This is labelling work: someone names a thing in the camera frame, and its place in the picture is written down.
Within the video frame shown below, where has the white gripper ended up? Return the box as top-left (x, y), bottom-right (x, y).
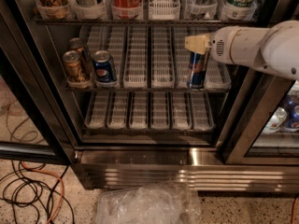
top-left (185, 26), bottom-right (240, 64)

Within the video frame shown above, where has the blue silver redbull can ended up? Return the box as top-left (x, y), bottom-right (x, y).
top-left (187, 52), bottom-right (209, 89)

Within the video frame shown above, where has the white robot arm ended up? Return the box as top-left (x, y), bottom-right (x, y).
top-left (185, 21), bottom-right (299, 80)

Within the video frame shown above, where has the white tray top shelf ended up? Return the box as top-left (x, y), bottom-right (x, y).
top-left (149, 0), bottom-right (180, 21)

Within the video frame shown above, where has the white green can top shelf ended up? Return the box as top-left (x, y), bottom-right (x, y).
top-left (225, 0), bottom-right (254, 20)

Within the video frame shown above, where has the stainless steel fridge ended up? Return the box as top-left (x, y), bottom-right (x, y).
top-left (6, 0), bottom-right (299, 194)

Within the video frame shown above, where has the blue pepsi can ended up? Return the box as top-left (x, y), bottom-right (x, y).
top-left (93, 50), bottom-right (117, 83)

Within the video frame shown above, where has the blue can behind glass door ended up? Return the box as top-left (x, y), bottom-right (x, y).
top-left (281, 94), bottom-right (299, 132)

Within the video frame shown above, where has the gold brown rear can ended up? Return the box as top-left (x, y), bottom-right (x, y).
top-left (67, 37), bottom-right (92, 74)

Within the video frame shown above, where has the gold brown can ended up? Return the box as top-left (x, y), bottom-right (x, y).
top-left (63, 50), bottom-right (90, 82)
top-left (67, 37), bottom-right (92, 74)

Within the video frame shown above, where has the gold brown front can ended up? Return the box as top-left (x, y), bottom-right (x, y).
top-left (63, 50), bottom-right (90, 82)

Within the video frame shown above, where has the gold patterned can top shelf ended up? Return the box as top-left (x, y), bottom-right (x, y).
top-left (37, 0), bottom-right (68, 19)

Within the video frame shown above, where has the open fridge door left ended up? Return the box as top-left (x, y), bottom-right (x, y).
top-left (0, 0), bottom-right (75, 165)

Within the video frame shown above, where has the clear plastic bag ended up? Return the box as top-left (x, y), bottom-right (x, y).
top-left (95, 182), bottom-right (201, 224)

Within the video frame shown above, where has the middle wire shelf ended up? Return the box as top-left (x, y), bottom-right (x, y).
top-left (64, 85), bottom-right (230, 92)

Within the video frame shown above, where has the wire shelf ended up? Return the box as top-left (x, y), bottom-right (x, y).
top-left (64, 85), bottom-right (230, 92)
top-left (35, 17), bottom-right (256, 27)

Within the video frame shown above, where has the top wire shelf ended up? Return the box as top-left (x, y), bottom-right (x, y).
top-left (35, 17), bottom-right (256, 27)

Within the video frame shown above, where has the orange cable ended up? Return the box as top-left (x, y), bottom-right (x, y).
top-left (20, 161), bottom-right (64, 224)

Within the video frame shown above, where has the black cable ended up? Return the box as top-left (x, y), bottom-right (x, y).
top-left (0, 160), bottom-right (76, 224)

